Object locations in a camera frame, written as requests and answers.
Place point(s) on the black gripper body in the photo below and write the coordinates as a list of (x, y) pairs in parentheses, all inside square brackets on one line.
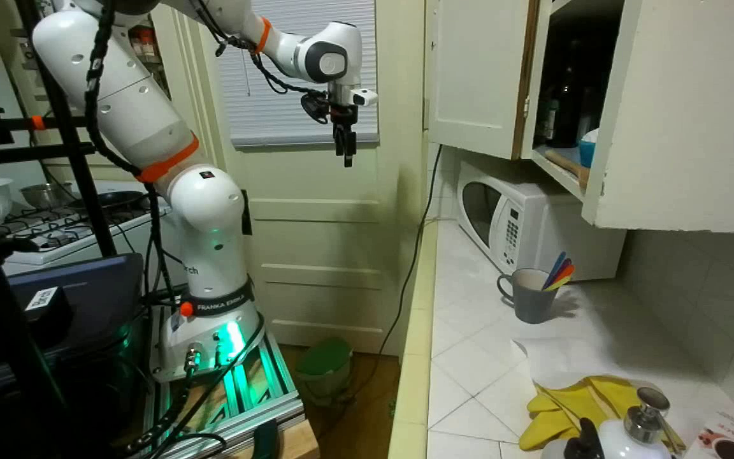
[(344, 139)]

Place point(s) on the blue bowl with white rim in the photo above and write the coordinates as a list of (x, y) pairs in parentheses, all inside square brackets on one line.
[(588, 148)]

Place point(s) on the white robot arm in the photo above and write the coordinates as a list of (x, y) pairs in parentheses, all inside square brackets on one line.
[(91, 60)]

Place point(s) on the white window blind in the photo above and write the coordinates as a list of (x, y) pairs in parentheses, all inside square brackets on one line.
[(333, 56)]

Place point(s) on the closed white cabinet door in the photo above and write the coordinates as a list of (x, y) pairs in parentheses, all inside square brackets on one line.
[(474, 60)]

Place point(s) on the white microwave oven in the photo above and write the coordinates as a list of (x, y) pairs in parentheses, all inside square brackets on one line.
[(520, 220)]

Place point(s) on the green bucket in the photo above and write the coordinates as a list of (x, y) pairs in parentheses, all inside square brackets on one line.
[(324, 369)]

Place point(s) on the grey mug with utensils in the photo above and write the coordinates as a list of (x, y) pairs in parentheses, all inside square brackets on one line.
[(534, 294)]

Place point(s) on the gas stove top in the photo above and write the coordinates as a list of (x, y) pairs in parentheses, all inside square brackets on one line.
[(68, 228)]

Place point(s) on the open white cabinet door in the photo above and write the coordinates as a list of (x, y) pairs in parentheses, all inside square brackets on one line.
[(665, 135)]

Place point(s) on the yellow rubber gloves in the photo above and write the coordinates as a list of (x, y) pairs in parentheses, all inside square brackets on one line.
[(560, 410)]

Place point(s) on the white soap dispenser bottle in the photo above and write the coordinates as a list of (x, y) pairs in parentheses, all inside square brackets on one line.
[(633, 437)]

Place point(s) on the printed paper booklet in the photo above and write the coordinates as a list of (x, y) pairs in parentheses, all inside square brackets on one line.
[(714, 438)]

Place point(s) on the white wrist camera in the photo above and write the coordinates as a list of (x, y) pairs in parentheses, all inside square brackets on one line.
[(362, 94)]

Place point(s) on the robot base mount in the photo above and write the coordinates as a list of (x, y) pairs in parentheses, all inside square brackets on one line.
[(223, 382)]

